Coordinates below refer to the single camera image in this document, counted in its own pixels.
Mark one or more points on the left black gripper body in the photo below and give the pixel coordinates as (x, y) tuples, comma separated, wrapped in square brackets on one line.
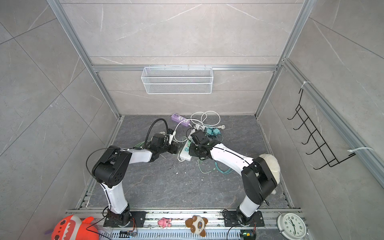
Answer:
[(167, 147)]

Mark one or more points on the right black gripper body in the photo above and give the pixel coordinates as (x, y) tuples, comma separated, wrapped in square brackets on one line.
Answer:
[(195, 150)]

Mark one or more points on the white pastel power strip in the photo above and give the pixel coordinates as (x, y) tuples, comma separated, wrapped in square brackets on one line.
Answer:
[(184, 154)]

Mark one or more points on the teal charger plug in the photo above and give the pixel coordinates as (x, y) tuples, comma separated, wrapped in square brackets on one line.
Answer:
[(213, 131)]

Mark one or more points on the purple power strip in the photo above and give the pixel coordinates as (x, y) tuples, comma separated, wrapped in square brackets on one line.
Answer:
[(180, 120)]

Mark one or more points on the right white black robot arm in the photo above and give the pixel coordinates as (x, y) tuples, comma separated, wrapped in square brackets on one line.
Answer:
[(260, 176)]

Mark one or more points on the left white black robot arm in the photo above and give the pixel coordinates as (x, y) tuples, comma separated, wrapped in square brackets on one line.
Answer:
[(109, 171)]

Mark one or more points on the white plush dog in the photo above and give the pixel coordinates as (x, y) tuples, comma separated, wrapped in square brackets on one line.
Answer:
[(273, 165)]

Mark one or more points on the brown white plush toy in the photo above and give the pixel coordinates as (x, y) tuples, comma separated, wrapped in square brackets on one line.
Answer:
[(197, 225)]

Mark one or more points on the small pink plush toy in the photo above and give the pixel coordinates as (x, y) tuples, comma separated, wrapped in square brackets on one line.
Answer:
[(165, 223)]

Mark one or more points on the white analog clock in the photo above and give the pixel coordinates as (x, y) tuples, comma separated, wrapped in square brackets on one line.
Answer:
[(291, 226)]

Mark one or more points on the red monster plush toy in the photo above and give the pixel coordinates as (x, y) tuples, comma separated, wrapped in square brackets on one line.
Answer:
[(73, 228)]

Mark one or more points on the white wire mesh basket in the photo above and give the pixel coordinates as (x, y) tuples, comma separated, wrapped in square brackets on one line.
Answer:
[(177, 80)]

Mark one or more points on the black wall hook rack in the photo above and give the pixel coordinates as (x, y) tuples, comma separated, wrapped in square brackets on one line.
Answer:
[(316, 137)]

